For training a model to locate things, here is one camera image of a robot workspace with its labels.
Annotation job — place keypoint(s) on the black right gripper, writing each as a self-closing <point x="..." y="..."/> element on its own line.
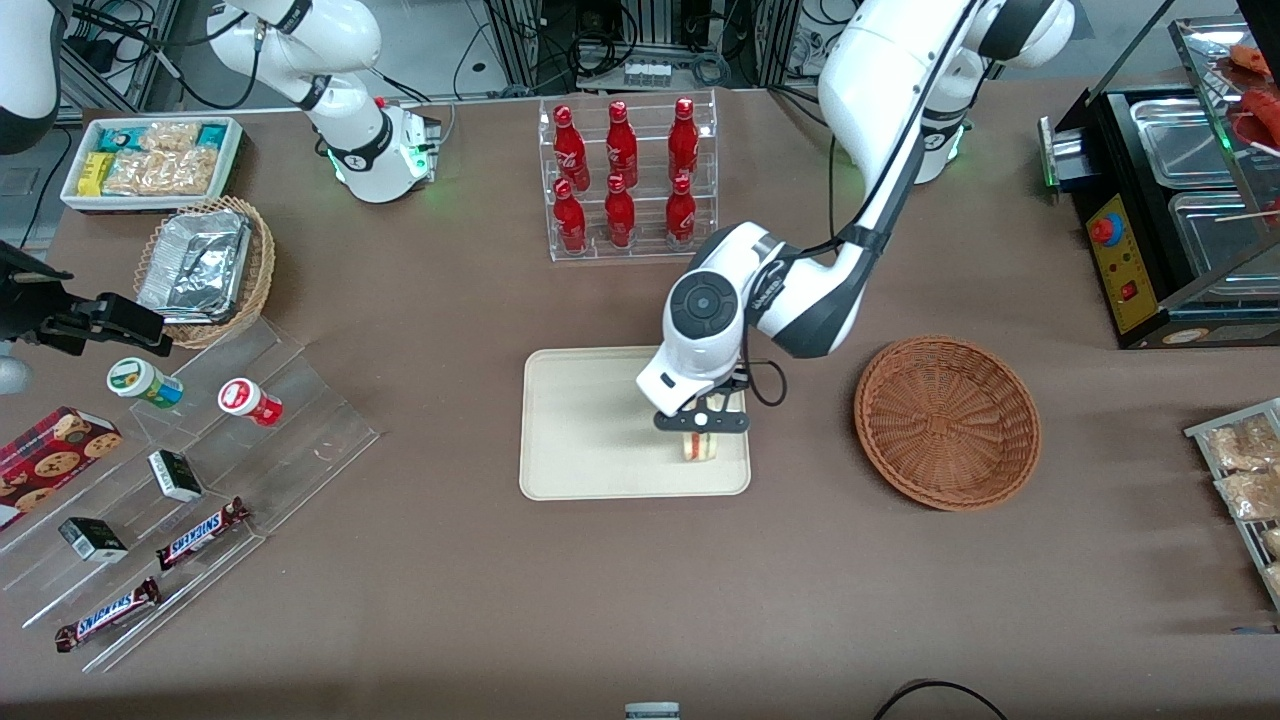
<point x="33" y="305"/>

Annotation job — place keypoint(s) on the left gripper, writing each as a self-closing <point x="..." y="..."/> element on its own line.
<point x="735" y="383"/>

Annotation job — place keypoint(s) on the triangular sandwich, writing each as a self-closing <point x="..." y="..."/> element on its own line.
<point x="702" y="447"/>

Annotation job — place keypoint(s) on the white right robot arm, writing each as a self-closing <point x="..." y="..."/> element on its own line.
<point x="350" y="40"/>

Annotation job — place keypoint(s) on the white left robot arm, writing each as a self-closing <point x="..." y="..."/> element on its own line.
<point x="880" y="60"/>

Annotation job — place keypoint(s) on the cream rectangular tray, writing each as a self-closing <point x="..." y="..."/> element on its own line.
<point x="580" y="430"/>

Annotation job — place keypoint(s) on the tan wicker basket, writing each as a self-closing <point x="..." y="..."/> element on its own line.
<point x="262" y="270"/>

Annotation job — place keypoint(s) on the round brown wicker basket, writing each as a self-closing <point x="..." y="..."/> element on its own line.
<point x="950" y="420"/>

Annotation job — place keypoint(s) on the tray of packaged bread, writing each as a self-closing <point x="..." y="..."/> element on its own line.
<point x="1200" y="432"/>

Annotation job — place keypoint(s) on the green lid cup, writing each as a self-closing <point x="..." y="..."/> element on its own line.
<point x="135" y="378"/>

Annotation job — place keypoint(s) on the silver foil container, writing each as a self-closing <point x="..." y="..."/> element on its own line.
<point x="195" y="265"/>

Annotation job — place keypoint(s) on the red lid cup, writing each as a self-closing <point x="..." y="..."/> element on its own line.
<point x="245" y="399"/>

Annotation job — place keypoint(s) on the white plastic snack bin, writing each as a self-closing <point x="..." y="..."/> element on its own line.
<point x="70" y="190"/>

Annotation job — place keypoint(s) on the clear bag of crackers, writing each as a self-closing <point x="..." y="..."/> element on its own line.
<point x="165" y="172"/>

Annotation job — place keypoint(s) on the yellow snack packet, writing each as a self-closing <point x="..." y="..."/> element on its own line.
<point x="95" y="173"/>

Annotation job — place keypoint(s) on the small black box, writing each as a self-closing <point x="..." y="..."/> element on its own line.
<point x="175" y="476"/>
<point x="92" y="540"/>

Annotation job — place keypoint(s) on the red cookie box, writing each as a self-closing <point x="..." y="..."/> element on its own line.
<point x="50" y="460"/>

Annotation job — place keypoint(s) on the clear acrylic bottle rack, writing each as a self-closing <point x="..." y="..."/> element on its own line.
<point x="645" y="255"/>

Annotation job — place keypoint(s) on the teal snack packet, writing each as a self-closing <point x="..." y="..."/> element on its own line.
<point x="118" y="138"/>

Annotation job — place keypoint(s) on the clear acrylic stepped shelf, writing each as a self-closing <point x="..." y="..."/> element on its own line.
<point x="300" y="440"/>

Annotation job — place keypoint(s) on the red cola bottle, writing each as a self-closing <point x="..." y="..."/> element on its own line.
<point x="683" y="140"/>
<point x="620" y="220"/>
<point x="570" y="225"/>
<point x="621" y="145"/>
<point x="571" y="150"/>
<point x="680" y="218"/>

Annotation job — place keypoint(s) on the snickers chocolate bar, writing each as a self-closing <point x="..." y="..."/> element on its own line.
<point x="105" y="615"/>
<point x="200" y="534"/>

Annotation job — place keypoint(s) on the small grey object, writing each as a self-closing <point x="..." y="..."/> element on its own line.
<point x="652" y="712"/>

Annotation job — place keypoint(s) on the white power strip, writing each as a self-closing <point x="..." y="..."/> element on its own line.
<point x="647" y="73"/>

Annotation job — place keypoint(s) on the grey box with green light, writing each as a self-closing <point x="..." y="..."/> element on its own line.
<point x="1062" y="160"/>

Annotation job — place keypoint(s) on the black food warmer machine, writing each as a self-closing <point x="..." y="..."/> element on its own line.
<point x="1150" y="320"/>

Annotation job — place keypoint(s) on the clear bag of snacks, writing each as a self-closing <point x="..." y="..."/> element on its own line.
<point x="1245" y="445"/>
<point x="1250" y="495"/>

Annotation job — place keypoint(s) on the steel food pan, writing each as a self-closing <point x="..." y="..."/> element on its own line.
<point x="1215" y="235"/>
<point x="1185" y="145"/>

